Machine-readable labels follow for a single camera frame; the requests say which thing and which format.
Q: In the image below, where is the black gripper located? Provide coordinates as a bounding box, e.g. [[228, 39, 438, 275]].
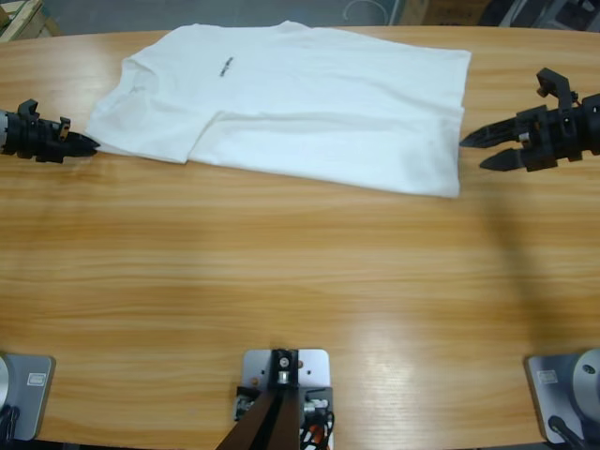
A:
[[459, 105, 587, 173], [5, 112, 102, 165]]

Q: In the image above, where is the white t-shirt with small print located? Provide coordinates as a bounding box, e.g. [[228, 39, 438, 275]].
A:
[[85, 20, 473, 199]]

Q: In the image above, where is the wooden crate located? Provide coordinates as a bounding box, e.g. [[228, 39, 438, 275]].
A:
[[0, 0, 62, 43]]

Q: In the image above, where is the dark machinery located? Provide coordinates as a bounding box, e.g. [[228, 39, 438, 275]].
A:
[[482, 0, 600, 33]]

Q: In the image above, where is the brown cardboard box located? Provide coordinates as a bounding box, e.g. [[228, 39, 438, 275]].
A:
[[400, 0, 484, 25]]

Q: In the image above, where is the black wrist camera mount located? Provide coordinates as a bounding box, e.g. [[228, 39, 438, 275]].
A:
[[535, 67, 580, 112], [17, 98, 41, 121]]

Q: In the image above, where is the grey base plate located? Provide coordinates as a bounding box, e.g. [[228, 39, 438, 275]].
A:
[[0, 353, 56, 443], [523, 346, 600, 445]]

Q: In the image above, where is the black base cable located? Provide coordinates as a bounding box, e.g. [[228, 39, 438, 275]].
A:
[[547, 414, 585, 446], [0, 406, 21, 440]]

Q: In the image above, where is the white mount block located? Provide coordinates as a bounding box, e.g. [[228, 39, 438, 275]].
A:
[[240, 347, 335, 450]]

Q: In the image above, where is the orange cable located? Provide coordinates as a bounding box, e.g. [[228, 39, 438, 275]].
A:
[[299, 419, 335, 450]]

